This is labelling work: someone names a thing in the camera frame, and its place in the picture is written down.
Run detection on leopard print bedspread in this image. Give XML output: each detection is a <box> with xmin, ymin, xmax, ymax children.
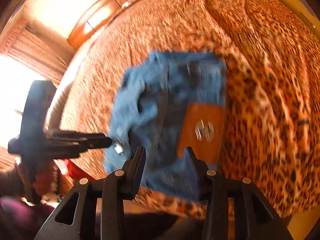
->
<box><xmin>58</xmin><ymin>0</ymin><xmax>319</xmax><ymax>217</ymax></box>

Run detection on red bag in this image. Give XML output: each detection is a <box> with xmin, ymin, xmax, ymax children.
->
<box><xmin>54</xmin><ymin>159</ymin><xmax>95</xmax><ymax>181</ymax></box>

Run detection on wooden headboard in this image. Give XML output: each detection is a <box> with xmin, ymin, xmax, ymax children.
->
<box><xmin>67</xmin><ymin>0</ymin><xmax>129</xmax><ymax>50</ymax></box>

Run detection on beige curtain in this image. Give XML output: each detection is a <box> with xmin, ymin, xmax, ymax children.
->
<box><xmin>1</xmin><ymin>21</ymin><xmax>68</xmax><ymax>86</ymax></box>

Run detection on blue denim pants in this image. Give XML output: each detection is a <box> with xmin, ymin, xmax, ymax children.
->
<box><xmin>105</xmin><ymin>51</ymin><xmax>226</xmax><ymax>201</ymax></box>

